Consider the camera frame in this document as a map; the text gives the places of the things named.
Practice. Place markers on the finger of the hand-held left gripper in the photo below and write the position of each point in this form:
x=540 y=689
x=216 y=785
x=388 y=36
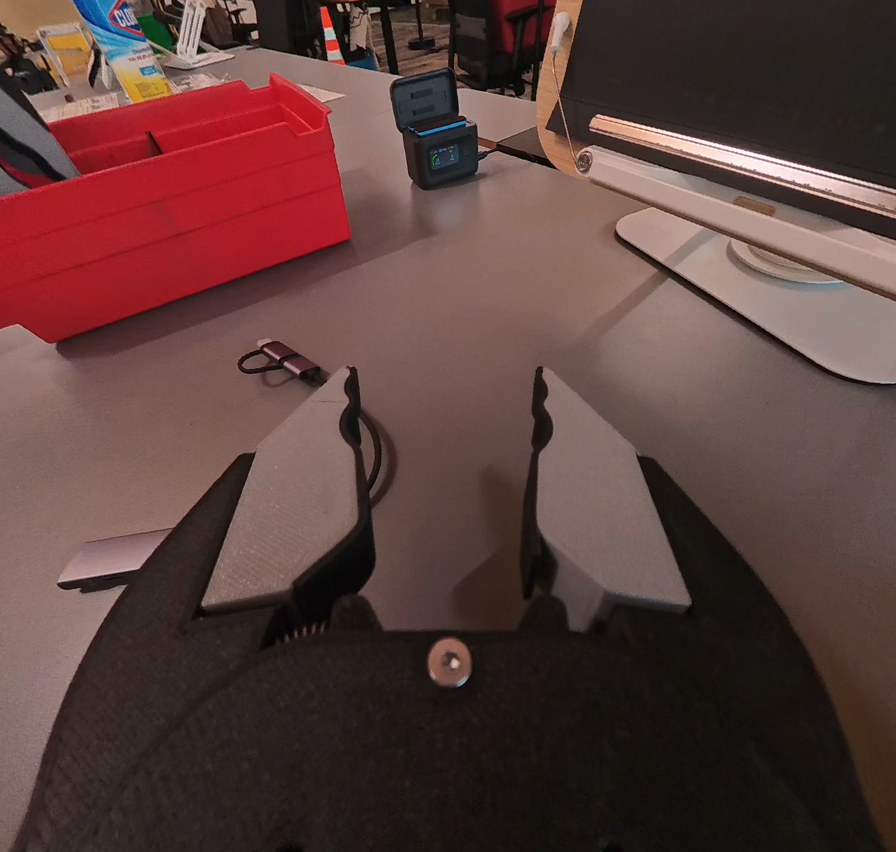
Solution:
x=28 y=127
x=10 y=181

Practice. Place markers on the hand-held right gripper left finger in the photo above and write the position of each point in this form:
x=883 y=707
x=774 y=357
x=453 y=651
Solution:
x=294 y=516

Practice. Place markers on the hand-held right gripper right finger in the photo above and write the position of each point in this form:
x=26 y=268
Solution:
x=602 y=523

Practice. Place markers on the red plastic bin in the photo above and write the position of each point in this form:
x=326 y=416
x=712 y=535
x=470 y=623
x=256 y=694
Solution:
x=175 y=222

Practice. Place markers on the clear box yellow label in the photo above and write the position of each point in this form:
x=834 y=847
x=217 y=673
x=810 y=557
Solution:
x=66 y=54

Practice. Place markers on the blue white printed packet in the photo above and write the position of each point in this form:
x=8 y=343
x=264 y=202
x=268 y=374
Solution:
x=119 y=33

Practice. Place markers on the white printed sheets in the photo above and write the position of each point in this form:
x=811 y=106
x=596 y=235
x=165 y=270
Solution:
x=196 y=82

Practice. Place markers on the tan panel on white stand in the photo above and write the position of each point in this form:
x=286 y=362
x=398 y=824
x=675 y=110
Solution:
x=192 y=33

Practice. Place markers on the printed paper sheet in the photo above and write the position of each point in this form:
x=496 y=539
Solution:
x=322 y=93

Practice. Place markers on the orange traffic cone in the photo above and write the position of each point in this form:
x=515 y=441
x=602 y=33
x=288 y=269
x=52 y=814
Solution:
x=332 y=40

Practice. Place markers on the blue plastic bin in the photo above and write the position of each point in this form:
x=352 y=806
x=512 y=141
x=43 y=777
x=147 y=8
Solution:
x=362 y=61

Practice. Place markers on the black charging case with screen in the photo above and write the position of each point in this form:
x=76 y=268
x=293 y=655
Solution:
x=441 y=162

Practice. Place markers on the black office chair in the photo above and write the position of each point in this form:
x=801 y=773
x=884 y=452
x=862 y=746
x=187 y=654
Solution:
x=469 y=19

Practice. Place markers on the wooden book stand black panel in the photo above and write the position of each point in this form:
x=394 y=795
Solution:
x=735 y=40

